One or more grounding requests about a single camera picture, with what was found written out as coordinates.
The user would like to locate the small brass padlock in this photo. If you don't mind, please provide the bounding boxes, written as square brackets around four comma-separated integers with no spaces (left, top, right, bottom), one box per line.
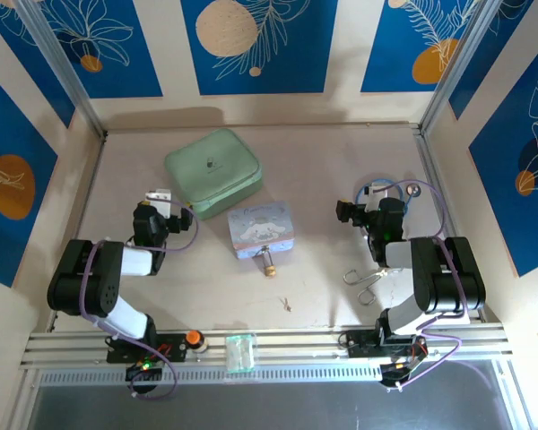
[260,247,280,280]

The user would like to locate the blue tube stethoscope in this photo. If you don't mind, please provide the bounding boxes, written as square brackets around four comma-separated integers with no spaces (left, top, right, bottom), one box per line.
[353,176,425,234]

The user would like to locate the mint green zip case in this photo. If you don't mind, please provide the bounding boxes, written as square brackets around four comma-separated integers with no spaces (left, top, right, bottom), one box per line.
[163,128,265,220]

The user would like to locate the silver metal forceps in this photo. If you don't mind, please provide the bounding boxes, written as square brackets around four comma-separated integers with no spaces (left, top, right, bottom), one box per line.
[343,265,403,307]

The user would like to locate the cartoon print tin box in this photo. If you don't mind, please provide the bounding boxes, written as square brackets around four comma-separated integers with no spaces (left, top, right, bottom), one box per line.
[227,200,297,262]

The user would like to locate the orange push button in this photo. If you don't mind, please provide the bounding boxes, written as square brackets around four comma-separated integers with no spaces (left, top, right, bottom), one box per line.
[185,330,210,353]

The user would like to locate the clear plastic packet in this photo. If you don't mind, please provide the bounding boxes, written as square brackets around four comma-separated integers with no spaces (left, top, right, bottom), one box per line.
[223,333,258,374]

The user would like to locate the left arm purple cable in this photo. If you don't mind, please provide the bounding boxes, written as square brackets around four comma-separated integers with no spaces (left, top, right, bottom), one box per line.
[77,200,201,400]

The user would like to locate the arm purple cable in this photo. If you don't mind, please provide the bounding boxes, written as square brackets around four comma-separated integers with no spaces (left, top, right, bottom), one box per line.
[379,178,473,391]
[77,200,201,400]

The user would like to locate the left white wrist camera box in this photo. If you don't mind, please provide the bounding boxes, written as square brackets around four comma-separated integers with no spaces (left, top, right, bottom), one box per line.
[143,187,177,217]

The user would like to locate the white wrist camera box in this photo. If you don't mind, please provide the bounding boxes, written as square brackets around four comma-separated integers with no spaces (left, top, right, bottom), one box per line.
[365,180,392,201]
[143,187,177,217]

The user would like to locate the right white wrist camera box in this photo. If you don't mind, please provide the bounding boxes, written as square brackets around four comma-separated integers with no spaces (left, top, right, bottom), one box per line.
[365,180,392,201]

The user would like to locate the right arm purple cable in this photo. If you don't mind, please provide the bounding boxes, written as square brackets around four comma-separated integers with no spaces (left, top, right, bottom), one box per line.
[379,178,473,391]

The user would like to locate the aluminium side rail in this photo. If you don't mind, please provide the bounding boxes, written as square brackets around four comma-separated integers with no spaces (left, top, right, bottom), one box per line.
[47,132,108,333]
[412,125,490,324]

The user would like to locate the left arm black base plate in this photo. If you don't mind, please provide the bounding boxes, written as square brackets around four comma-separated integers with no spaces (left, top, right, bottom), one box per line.
[105,331,190,365]

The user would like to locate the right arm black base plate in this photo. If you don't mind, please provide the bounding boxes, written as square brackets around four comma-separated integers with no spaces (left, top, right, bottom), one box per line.
[343,330,428,360]

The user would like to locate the aluminium frame rail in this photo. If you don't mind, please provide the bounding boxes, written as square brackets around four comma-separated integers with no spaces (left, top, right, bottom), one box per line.
[19,328,513,369]

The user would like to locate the grey slotted cable duct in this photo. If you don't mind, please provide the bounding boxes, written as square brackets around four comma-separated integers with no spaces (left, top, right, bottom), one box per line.
[37,364,383,387]

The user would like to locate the aluminium frame post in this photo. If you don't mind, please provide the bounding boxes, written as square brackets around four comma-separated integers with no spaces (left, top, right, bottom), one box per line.
[14,0,109,138]
[418,0,499,136]

